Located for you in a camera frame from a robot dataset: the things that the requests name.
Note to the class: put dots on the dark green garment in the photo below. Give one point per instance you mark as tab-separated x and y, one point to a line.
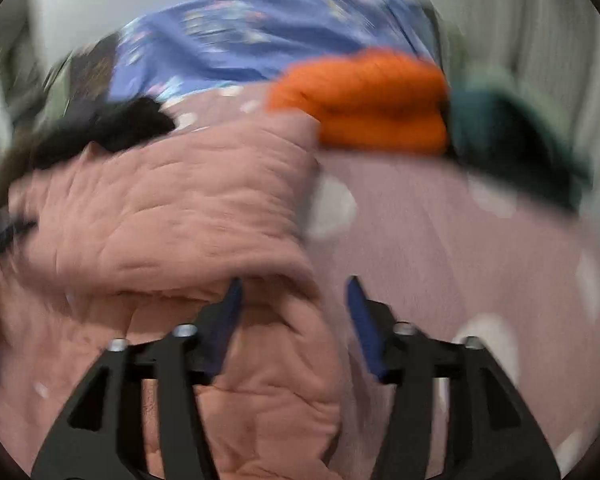
505	135

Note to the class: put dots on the black cloth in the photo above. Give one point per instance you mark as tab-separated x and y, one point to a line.
115	127

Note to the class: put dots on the orange puffer jacket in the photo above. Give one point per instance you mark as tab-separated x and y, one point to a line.
375	95

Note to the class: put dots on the grey pleated curtain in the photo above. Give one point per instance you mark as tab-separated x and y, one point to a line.
555	40

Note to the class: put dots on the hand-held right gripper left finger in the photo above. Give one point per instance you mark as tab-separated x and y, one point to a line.
229	310

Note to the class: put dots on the pink fleece garment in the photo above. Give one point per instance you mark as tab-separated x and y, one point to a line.
155	210

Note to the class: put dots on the pink polka dot blanket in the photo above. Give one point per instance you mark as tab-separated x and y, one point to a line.
430	240

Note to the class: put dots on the blue printed bedsheet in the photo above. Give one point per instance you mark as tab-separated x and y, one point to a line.
260	40

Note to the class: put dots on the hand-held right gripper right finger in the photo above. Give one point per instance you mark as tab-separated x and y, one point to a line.
361	320

